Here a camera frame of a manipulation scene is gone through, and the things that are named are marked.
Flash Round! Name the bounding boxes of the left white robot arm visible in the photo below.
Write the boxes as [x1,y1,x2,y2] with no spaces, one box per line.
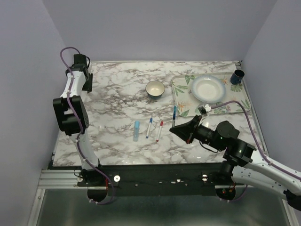
[53,53,104,186]

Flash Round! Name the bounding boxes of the thin teal blue pen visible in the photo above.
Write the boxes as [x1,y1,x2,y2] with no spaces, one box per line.
[172,105,177,128]

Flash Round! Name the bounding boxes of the white pen blue tip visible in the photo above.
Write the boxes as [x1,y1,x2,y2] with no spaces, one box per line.
[146,117,153,139]

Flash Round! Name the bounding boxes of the dark blue cup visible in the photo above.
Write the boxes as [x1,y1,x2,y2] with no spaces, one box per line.
[230,69,245,85]

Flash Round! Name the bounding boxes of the teal bowl cream inside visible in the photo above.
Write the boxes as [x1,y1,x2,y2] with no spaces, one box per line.
[145,81,165,100]

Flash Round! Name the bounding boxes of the floral leaf serving tray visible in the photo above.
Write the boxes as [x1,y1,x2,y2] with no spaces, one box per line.
[171,72,251,117]

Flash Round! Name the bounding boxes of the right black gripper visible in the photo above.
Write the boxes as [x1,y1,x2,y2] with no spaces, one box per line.
[170,114,224,151]

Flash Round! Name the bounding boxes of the white plate blue rim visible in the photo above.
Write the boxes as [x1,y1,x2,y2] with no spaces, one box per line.
[191,75,226,104]

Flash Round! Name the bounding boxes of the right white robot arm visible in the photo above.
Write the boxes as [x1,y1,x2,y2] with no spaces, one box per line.
[170,116,301,210]

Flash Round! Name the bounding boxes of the aluminium rail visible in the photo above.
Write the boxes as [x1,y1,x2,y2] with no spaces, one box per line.
[38,170,78,189]

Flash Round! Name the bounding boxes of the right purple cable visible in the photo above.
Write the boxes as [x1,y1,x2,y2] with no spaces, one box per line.
[211,100,301,203]

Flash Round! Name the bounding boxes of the white pen red tip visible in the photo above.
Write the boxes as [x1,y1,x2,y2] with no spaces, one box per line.
[156,126,163,142]

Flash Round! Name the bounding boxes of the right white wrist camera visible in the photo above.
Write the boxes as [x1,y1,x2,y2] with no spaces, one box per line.
[198,104,212,121]

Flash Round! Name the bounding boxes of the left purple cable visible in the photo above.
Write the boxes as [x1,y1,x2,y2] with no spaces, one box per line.
[60,47,116,205]

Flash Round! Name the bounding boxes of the purple cable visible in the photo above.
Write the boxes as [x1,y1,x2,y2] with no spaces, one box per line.
[60,47,116,205]
[211,100,301,203]

